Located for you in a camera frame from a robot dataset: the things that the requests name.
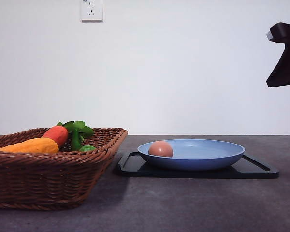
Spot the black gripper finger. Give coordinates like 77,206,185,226
266,23,290,87

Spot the blue plate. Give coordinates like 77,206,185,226
137,139,245,171

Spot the brown egg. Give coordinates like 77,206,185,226
148,140,173,157

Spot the brown wicker basket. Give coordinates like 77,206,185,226
0,128,128,210

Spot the black tray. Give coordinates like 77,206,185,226
118,152,279,179

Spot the small green toy lime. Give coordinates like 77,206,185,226
79,145,95,151

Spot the green leafy toy vegetable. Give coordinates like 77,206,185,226
57,121,94,151

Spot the red-orange toy carrot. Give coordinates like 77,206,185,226
42,125,68,147

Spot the yellow-orange toy vegetable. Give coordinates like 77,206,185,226
0,137,59,154

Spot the white wall power socket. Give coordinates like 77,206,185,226
81,0,103,23

